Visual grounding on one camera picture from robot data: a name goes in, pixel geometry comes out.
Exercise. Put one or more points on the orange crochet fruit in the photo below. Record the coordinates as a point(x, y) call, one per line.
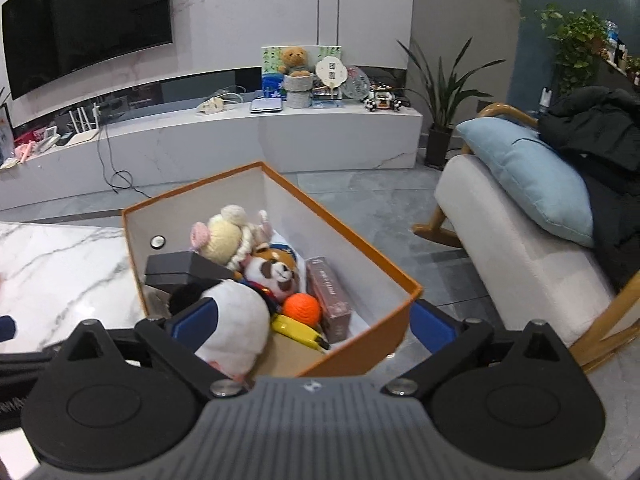
point(303, 308)

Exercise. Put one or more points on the white striped plush toy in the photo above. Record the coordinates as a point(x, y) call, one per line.
point(243, 326)

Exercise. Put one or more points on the white tv cabinet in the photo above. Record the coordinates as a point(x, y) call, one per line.
point(186, 146)

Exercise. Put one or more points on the black television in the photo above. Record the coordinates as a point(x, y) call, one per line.
point(44, 40)

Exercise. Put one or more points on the brown teddy bear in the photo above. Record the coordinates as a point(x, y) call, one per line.
point(294, 62)

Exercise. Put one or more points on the orange storage box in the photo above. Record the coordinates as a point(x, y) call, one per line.
point(381, 293)

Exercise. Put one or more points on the tiger plush toy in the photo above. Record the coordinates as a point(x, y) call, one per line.
point(271, 270)

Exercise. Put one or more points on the potted green plant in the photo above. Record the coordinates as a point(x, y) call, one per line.
point(443, 93)

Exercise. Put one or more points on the leafy vine plant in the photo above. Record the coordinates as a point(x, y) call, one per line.
point(579, 42)

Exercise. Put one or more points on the black jacket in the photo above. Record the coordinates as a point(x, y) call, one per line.
point(596, 130)

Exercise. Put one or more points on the yellow tape measure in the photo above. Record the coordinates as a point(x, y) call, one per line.
point(299, 332)

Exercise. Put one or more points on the round white fan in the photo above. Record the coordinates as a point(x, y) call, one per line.
point(332, 72)

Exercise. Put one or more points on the dark card box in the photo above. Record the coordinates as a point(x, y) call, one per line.
point(335, 304)

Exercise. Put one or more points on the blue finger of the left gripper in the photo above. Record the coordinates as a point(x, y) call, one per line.
point(7, 328)

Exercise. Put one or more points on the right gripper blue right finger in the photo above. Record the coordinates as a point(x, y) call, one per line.
point(455, 346)

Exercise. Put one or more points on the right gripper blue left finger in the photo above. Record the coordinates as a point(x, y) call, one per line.
point(173, 343)

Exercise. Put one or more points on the light blue pillow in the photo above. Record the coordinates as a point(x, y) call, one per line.
point(547, 189)

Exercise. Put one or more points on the white wifi router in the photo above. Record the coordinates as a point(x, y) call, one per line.
point(85, 123)

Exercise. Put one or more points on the white rocking chair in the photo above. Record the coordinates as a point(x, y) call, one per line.
point(528, 272)

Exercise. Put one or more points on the black gift box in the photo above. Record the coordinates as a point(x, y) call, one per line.
point(172, 270)

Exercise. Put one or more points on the cream crochet doll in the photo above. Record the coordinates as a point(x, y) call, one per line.
point(229, 238)

